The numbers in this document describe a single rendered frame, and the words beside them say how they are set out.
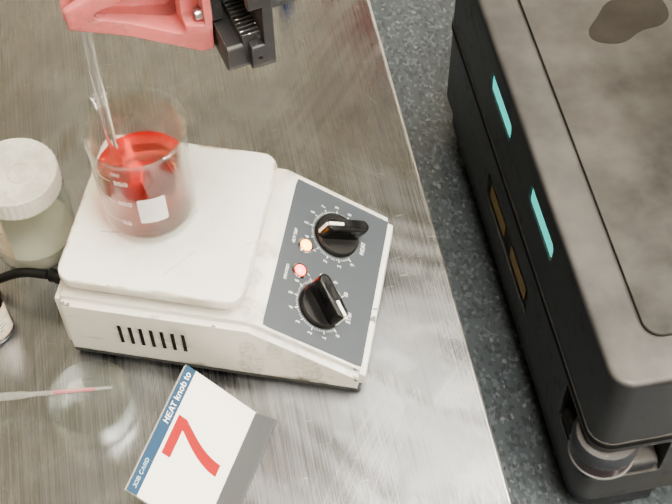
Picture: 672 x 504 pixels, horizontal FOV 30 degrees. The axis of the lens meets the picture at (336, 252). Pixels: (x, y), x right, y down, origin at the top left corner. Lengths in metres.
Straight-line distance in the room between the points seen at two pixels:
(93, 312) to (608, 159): 0.80
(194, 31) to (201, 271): 0.16
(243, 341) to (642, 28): 0.93
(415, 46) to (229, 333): 1.32
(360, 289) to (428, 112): 1.15
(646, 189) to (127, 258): 0.78
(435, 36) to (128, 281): 1.35
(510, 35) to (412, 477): 0.87
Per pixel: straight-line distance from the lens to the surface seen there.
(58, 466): 0.83
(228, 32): 0.69
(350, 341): 0.81
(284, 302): 0.80
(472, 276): 1.79
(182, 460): 0.79
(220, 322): 0.79
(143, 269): 0.79
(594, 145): 1.47
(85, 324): 0.82
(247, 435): 0.82
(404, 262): 0.89
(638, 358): 1.33
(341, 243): 0.83
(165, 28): 0.70
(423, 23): 2.10
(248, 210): 0.81
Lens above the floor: 1.48
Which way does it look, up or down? 55 degrees down
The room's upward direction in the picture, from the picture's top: 1 degrees counter-clockwise
